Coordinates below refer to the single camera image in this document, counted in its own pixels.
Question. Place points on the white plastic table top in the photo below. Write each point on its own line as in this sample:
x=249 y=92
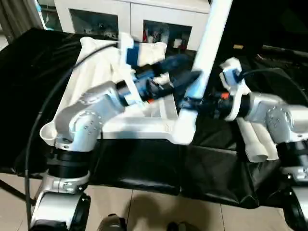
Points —
x=144 y=125

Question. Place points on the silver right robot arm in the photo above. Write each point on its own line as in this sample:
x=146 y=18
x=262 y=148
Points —
x=276 y=115

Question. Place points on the white mug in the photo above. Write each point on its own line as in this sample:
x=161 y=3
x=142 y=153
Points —
x=177 y=43

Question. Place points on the red bottle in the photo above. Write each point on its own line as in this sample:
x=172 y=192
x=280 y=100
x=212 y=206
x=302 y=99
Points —
x=145 y=34

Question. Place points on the yellowish label tag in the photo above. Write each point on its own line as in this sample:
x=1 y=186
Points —
x=238 y=46

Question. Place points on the white glass door cabinet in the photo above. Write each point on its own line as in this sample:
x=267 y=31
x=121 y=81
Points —
x=132 y=12

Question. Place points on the black work mat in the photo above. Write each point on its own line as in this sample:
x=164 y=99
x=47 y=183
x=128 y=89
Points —
x=36 y=84

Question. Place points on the dark right robot foot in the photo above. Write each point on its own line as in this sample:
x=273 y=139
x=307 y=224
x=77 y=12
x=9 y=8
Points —
x=183 y=226

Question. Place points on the dark robot foot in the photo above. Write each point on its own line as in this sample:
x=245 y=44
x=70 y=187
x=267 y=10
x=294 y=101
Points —
x=113 y=222
x=183 y=226

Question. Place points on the white pipe with blue bands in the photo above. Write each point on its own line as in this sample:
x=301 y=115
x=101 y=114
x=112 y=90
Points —
x=42 y=14

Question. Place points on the dark left robot foot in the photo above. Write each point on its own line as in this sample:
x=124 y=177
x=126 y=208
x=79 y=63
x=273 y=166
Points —
x=113 y=222

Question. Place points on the grey curtain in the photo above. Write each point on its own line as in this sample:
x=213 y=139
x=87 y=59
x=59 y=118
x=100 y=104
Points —
x=16 y=16

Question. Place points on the black metal table leg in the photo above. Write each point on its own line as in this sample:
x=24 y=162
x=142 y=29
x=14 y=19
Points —
x=14 y=191

